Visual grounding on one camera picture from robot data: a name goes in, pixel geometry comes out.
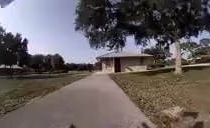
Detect small pale building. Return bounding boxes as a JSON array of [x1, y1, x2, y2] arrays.
[[95, 50, 155, 74]]

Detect grey paved path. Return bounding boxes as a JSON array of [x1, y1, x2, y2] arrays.
[[0, 72, 158, 128]]

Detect distant row of trees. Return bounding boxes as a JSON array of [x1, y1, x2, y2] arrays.
[[28, 53, 97, 73]]

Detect trees behind building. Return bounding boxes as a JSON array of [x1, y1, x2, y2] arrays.
[[142, 45, 173, 69]]

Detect dry grass verge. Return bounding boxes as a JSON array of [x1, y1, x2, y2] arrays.
[[109, 65, 210, 128]]

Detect large spreading tree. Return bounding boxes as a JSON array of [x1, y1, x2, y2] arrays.
[[74, 0, 210, 75]]

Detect grass verge with dirt edge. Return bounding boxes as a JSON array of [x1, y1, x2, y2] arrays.
[[0, 71, 93, 120]]

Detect pale side path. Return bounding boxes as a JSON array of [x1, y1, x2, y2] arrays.
[[125, 62, 210, 74]]

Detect dark trees beside grass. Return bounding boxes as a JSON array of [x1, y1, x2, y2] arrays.
[[0, 22, 31, 77]]

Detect trees beyond side path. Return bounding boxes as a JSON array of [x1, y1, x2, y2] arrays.
[[180, 37, 210, 65]]

